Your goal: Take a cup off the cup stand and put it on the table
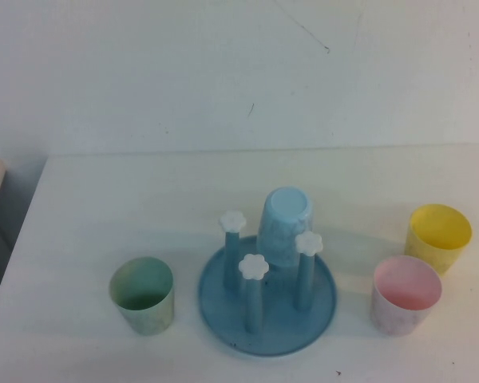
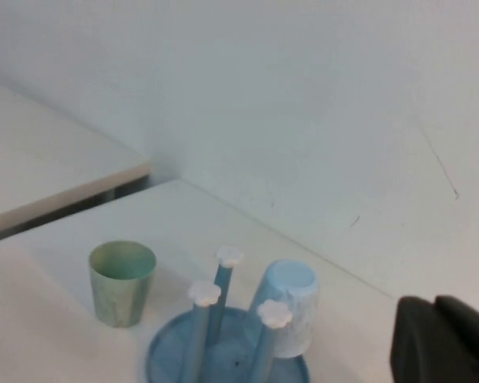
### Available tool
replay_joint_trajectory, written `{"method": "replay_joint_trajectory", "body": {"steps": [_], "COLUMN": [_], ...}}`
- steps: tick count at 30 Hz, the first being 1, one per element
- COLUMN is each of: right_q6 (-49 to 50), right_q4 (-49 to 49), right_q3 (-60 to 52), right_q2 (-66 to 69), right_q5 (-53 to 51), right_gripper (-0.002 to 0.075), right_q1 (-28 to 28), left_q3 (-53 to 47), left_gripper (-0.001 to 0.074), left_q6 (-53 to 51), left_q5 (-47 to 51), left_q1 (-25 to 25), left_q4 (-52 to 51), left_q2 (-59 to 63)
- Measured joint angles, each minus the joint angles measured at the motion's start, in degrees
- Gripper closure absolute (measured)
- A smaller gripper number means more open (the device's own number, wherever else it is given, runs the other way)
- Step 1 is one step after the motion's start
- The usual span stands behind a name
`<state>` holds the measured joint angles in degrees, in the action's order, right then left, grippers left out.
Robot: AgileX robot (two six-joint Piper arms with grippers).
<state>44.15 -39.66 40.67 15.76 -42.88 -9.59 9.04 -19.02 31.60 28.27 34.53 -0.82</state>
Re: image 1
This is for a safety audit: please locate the blue cup stand with pegs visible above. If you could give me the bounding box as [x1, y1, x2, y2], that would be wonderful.
[198, 210, 338, 357]

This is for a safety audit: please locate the yellow plastic cup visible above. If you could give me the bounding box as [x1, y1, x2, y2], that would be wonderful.
[404, 203, 473, 276]

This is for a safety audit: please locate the light blue plastic cup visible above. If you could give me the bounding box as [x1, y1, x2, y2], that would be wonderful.
[256, 187, 315, 267]

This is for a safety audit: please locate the pink plastic cup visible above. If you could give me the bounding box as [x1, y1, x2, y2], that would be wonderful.
[369, 255, 443, 338]

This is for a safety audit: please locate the pale green plastic cup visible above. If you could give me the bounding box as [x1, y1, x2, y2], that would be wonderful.
[108, 256, 176, 338]

